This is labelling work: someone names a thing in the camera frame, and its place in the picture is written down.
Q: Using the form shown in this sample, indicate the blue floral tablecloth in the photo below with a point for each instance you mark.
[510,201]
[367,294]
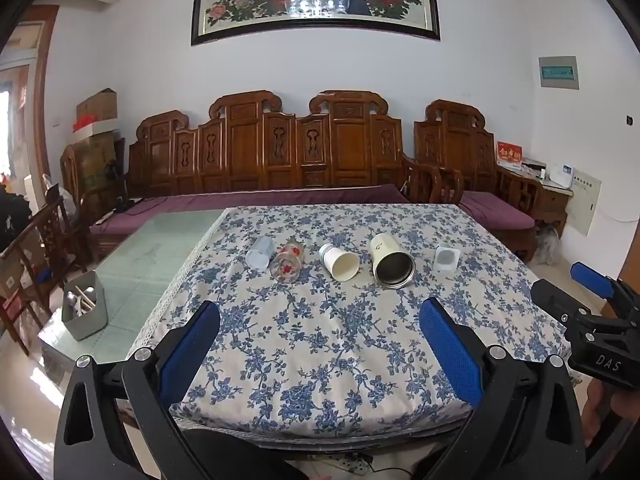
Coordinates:
[325,350]

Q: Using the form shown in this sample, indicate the white power strip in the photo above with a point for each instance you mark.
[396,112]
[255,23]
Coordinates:
[345,463]

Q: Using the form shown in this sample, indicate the red gift box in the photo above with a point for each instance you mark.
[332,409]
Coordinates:
[509,153]

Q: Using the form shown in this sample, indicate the carved wooden sofa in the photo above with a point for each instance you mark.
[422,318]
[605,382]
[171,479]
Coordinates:
[260,155]

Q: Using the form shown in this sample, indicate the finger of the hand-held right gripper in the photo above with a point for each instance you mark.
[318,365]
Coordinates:
[592,276]
[555,300]

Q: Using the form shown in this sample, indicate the white desk device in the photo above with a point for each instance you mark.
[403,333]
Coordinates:
[561,175]

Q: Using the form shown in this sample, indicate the short purple seat cushion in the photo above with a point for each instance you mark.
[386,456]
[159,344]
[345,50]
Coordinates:
[495,210]

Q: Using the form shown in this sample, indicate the person's right hand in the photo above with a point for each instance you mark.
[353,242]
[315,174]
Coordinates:
[597,410]

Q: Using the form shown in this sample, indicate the grey wall fuse box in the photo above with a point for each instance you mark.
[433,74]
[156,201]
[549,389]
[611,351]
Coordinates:
[558,73]

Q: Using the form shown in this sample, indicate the beige wall panel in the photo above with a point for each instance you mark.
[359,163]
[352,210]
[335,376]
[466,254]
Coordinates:
[586,202]

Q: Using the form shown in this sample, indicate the glass-topped table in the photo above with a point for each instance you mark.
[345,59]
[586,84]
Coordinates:
[145,260]

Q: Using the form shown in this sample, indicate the light blue plastic cup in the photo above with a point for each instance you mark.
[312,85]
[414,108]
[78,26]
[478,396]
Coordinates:
[260,259]

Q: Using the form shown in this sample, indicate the black bag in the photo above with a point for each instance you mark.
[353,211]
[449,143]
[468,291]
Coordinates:
[14,215]

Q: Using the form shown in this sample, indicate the carved wooden armchair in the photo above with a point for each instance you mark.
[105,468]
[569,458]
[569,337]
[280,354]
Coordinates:
[455,150]

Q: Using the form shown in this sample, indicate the long purple seat cushion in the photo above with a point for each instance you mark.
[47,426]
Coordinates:
[225,202]

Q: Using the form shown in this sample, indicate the small cardboard box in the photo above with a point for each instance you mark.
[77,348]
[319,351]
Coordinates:
[97,107]

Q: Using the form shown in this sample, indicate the grey storage caddy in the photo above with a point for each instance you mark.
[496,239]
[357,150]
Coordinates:
[87,317]

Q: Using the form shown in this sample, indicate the cream steel cup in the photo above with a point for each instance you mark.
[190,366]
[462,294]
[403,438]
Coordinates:
[391,261]

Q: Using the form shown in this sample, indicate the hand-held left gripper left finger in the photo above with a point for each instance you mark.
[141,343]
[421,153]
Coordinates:
[192,340]

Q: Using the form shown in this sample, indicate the grey mop head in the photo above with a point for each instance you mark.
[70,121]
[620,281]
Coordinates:
[549,245]

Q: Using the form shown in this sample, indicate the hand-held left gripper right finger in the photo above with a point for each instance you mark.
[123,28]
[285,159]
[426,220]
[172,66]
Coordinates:
[450,345]

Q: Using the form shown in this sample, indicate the white paper cup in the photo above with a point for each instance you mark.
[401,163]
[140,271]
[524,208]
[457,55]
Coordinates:
[341,261]

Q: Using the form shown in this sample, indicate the red flowered glass cup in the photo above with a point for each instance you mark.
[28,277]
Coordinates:
[288,264]

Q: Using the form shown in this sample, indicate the wooden chair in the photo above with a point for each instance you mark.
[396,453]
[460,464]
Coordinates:
[35,260]

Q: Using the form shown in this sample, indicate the small white cup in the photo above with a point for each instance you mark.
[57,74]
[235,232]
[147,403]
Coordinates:
[446,259]

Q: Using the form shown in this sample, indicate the wooden side table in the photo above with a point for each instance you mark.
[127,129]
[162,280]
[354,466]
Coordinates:
[542,202]

